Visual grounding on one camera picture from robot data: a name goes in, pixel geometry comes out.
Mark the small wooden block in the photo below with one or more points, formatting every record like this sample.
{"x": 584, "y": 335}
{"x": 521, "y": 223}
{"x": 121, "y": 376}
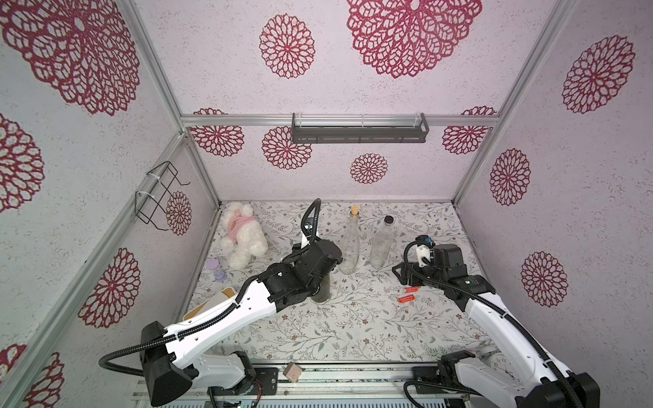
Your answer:
{"x": 293, "y": 372}

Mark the tall clear corked bottle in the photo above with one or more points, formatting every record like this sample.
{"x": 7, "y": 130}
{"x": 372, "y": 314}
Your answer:
{"x": 350, "y": 243}

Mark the dark green wine bottle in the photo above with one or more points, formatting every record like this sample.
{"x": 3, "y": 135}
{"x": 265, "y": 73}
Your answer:
{"x": 324, "y": 292}

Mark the white plush toy pink shirt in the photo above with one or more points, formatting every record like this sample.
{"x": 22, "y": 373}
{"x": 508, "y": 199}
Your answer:
{"x": 243, "y": 238}

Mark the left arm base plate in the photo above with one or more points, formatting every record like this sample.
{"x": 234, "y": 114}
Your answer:
{"x": 259, "y": 380}

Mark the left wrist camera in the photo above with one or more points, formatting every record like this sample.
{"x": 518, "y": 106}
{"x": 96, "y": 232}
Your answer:
{"x": 308, "y": 235}

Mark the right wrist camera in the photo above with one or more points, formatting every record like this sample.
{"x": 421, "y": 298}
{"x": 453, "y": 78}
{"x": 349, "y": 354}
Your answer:
{"x": 423, "y": 251}

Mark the black wire wall basket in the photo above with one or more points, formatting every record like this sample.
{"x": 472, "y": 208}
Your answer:
{"x": 148, "y": 202}

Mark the white analog clock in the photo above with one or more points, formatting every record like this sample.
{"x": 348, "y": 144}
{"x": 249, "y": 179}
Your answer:
{"x": 499, "y": 363}

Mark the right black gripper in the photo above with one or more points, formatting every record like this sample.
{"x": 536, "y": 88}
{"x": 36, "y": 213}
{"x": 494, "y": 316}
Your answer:
{"x": 403, "y": 273}

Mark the clear bottle with red label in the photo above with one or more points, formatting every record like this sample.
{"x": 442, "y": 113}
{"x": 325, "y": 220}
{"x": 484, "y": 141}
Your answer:
{"x": 382, "y": 242}

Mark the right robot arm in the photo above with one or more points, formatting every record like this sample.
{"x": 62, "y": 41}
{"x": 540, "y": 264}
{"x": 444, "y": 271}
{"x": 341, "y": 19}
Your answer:
{"x": 540, "y": 379}

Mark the red peeled label sticker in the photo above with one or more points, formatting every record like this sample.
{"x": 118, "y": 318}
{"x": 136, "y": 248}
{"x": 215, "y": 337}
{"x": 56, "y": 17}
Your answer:
{"x": 406, "y": 299}

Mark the small purple capped jar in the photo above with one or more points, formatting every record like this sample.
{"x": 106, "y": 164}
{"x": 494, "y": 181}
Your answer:
{"x": 214, "y": 266}

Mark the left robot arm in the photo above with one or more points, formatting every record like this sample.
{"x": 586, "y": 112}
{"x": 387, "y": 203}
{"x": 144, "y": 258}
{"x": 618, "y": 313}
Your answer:
{"x": 174, "y": 360}

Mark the black wall shelf rack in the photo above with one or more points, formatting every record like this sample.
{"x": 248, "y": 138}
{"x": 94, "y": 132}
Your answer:
{"x": 415, "y": 133}

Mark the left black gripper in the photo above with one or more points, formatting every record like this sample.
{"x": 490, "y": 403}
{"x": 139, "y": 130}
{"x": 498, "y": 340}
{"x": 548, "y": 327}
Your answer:
{"x": 296, "y": 255}

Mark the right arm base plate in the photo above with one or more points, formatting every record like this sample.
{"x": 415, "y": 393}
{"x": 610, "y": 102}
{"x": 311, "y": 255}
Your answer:
{"x": 437, "y": 379}

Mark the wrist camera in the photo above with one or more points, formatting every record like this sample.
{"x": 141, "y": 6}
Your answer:
{"x": 423, "y": 251}
{"x": 308, "y": 235}

